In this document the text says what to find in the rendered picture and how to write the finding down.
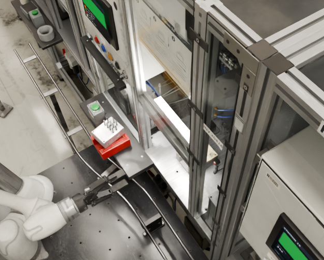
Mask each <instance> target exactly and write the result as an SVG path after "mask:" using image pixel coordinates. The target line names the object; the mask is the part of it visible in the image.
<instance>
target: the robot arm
mask: <svg viewBox="0 0 324 260"><path fill-rule="evenodd" d="M125 175H126V173H125V172H124V170H123V169H120V170H119V171H117V172H115V173H113V174H112V175H110V176H105V175H104V176H102V177H101V178H99V179H98V180H96V181H95V182H93V183H92V184H91V185H89V186H87V187H85V188H84V190H85V192H84V193H83V194H80V193H77V194H75V195H74V196H72V198H71V199H70V197H67V198H65V199H63V200H61V201H60V202H58V203H56V204H55V203H53V202H52V199H53V193H54V188H53V185H52V183H51V181H50V180H49V179H48V178H46V177H44V176H42V175H31V176H29V177H28V176H20V177H18V176H17V175H16V174H14V173H13V172H12V171H11V170H9V169H8V168H7V167H5V166H4V165H3V164H1V163H0V205H4V206H8V207H10V209H11V211H10V213H9V215H8V216H7V217H6V218H5V219H3V220H2V221H1V222H0V254H1V255H2V256H3V257H4V258H5V259H7V260H45V259H48V258H49V253H48V252H47V251H46V250H45V248H44V246H43V244H42V242H41V239H44V238H46V237H48V236H50V235H52V234H53V233H55V232H57V231H58V230H60V229H61V228H62V227H63V226H64V225H65V224H67V223H68V222H70V221H72V220H74V219H75V218H77V217H79V212H80V213H82V212H84V211H85V210H87V209H88V207H87V206H88V205H92V207H94V206H95V205H97V204H99V203H101V202H103V201H105V200H107V199H109V198H111V197H113V194H114V193H115V192H117V191H118V190H120V189H122V188H124V187H125V186H127V185H128V183H127V182H126V180H125V179H123V180H122V181H120V182H118V183H116V184H115V185H113V186H111V187H110V188H109V189H107V190H104V191H101V192H99V191H100V190H102V189H103V188H104V187H105V186H106V185H107V184H109V183H110V184H111V183H113V182H115V181H116V180H118V179H119V178H121V177H123V176H125Z"/></svg>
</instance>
